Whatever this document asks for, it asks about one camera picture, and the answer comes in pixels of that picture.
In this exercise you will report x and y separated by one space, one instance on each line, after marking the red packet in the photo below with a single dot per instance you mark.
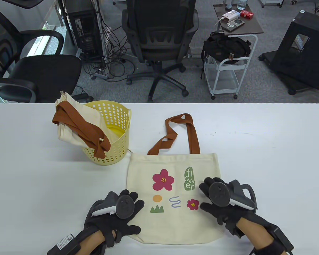
246 14

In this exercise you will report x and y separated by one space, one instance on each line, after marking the black left wrist module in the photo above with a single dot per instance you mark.
65 243

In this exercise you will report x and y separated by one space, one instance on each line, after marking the person's right hand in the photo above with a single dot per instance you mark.
228 215

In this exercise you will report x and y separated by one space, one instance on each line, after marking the black right wrist module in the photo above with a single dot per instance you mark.
281 237

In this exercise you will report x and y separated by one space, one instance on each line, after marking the black backpack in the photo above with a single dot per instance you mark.
223 46

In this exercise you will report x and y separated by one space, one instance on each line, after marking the black computer tower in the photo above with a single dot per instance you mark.
85 29

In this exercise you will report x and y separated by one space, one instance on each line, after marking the clear water bottle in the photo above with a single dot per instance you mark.
242 4

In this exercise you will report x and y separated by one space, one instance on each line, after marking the grey white hand controller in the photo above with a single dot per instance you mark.
219 192
125 205

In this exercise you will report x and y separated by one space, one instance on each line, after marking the purple flower print canvas bag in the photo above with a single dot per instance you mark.
66 134

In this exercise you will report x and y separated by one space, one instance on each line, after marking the black mesh office chair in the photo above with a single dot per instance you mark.
159 39

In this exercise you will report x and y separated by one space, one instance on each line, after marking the person's left hand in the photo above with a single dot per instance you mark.
114 225

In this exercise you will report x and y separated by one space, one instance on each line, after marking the black wheeled stand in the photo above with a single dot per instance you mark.
316 63

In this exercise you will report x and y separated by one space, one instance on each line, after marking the black wrist module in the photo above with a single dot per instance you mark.
65 243
281 237

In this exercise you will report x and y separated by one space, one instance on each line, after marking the person's left forearm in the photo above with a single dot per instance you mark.
91 241

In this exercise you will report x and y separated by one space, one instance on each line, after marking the white power bank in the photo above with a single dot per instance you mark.
231 14

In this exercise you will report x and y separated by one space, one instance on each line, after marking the aluminium frame post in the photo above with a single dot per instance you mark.
102 32

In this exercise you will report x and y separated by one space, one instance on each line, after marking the yellow perforated plastic basket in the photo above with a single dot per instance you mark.
122 148

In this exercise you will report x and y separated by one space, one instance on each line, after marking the red flower print canvas bag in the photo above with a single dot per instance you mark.
172 225

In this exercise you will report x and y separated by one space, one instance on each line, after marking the white rolling cart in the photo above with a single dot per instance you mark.
255 26

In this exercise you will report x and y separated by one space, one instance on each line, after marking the black fabric seat office chair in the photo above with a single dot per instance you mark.
42 71

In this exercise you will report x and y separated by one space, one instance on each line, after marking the grey power strip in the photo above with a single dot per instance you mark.
99 75

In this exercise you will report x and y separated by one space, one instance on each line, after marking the brown square coaster set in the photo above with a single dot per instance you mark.
230 26

